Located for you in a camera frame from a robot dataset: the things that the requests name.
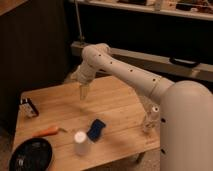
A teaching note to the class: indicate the black case handle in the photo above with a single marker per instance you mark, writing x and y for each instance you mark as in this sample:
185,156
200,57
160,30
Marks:
183,63

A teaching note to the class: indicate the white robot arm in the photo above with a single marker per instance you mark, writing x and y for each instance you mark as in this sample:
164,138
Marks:
186,108

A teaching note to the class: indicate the cluttered upper shelf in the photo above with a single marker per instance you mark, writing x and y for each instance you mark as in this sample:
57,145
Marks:
150,8

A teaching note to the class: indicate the orange carrot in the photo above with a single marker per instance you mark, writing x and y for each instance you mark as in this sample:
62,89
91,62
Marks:
53,130

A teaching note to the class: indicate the black white small box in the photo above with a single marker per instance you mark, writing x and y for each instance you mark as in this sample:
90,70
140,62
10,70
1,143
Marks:
29,108

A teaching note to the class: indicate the black round plate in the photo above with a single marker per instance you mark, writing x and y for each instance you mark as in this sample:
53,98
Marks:
34,154

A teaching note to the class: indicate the metal vertical pole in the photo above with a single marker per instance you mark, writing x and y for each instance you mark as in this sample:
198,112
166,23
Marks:
81,37

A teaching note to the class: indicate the blue eraser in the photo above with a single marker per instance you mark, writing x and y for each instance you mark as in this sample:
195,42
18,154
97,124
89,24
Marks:
95,130

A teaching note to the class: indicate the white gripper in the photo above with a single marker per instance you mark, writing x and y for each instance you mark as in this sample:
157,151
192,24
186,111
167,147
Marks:
84,75

